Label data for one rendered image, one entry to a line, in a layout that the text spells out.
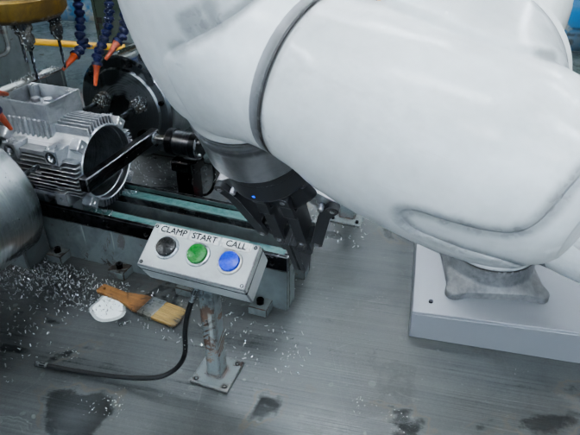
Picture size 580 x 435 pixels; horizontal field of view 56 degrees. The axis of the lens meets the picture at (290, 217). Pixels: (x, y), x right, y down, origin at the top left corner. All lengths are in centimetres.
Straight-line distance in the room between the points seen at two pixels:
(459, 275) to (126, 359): 62
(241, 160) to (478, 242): 20
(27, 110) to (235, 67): 92
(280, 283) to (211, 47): 77
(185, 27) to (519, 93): 17
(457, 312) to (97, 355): 64
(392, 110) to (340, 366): 76
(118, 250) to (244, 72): 93
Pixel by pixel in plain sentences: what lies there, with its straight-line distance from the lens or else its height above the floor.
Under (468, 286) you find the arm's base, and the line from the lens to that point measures 105.
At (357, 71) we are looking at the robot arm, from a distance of 26.
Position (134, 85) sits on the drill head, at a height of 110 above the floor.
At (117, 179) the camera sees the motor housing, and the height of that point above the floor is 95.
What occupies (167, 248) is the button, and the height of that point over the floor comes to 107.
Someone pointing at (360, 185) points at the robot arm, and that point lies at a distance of 26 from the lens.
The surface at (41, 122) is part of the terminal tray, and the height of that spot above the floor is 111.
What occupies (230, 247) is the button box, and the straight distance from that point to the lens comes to 77.
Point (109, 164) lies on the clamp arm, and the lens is 114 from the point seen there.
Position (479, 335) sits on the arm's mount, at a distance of 104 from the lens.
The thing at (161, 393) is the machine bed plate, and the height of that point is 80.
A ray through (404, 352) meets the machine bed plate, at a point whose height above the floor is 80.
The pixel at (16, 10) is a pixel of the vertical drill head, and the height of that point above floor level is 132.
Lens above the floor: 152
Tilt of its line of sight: 33 degrees down
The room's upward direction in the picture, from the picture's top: straight up
